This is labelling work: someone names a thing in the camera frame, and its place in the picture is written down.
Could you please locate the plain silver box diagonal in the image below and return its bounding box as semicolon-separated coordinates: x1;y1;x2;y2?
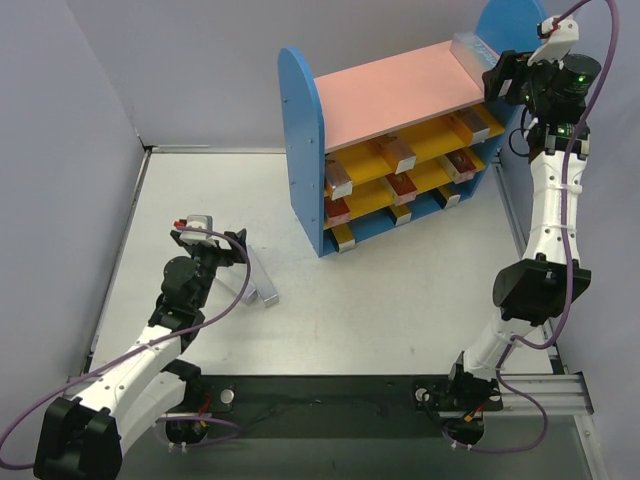
243;245;279;308

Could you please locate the red 3d toothpaste box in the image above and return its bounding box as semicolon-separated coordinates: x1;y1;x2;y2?
439;151;476;184
384;172;418;206
324;197;351;228

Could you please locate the black toothpaste box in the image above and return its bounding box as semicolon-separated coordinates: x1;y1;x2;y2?
331;223;356;253

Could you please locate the red 3D toothpaste box top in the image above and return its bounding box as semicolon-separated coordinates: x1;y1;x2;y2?
324;197;351;228

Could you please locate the silver RO box table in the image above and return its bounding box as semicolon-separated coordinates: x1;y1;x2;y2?
434;185;461;210

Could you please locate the orange white RO toothpaste box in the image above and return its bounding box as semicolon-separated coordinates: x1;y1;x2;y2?
373;135;417;174

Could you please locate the silver RO toothpaste box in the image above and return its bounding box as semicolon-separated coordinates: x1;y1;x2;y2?
390;204;412;226

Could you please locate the plain silver box horizontal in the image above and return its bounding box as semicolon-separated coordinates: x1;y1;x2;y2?
215;272;258;305

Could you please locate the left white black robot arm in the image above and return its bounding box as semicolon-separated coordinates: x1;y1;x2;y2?
33;216;248;479

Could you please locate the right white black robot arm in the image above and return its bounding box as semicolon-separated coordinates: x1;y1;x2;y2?
443;50;601;411

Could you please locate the blue shelf with coloured boards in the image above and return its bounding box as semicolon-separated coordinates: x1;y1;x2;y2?
277;1;545;256

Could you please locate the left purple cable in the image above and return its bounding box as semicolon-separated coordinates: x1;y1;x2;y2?
0;231;251;471

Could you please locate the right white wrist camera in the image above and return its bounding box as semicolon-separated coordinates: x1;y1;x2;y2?
527;16;579;66

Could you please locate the aluminium frame rail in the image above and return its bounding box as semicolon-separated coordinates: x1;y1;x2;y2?
54;372;596;421

